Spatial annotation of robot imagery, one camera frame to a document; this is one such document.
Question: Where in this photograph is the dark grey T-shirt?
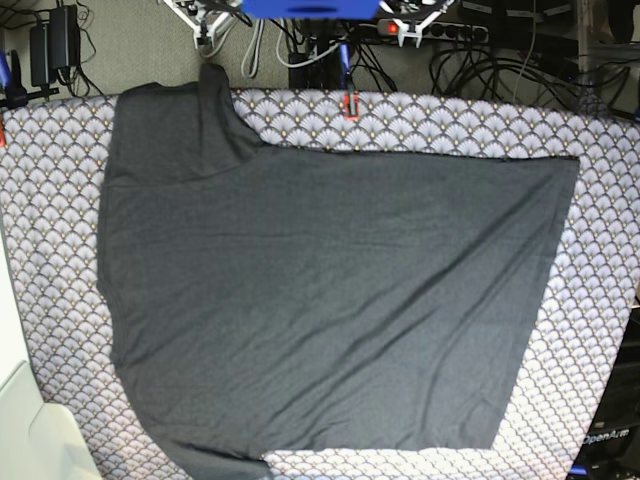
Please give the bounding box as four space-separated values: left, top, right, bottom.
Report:
97 66 579 479

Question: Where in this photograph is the white power strip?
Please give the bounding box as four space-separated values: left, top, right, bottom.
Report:
376 19 490 44

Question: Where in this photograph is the blue box overhead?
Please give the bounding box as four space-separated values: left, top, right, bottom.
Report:
242 0 379 20

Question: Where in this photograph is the red and black clamp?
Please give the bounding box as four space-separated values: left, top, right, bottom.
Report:
343 91 360 121

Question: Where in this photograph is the black power adapter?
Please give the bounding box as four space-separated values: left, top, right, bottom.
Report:
29 4 81 88

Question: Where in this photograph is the blue clamp left edge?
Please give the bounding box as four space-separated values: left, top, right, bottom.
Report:
1 50 27 109

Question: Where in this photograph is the fan-patterned table cloth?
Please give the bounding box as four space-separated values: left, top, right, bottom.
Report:
1 90 639 479

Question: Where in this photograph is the white plastic bin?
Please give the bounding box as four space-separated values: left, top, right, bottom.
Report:
1 249 101 479

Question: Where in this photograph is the black OpenArm box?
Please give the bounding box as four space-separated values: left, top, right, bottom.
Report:
567 305 639 479

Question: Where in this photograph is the grey looped cable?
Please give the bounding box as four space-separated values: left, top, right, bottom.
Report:
241 18 265 79

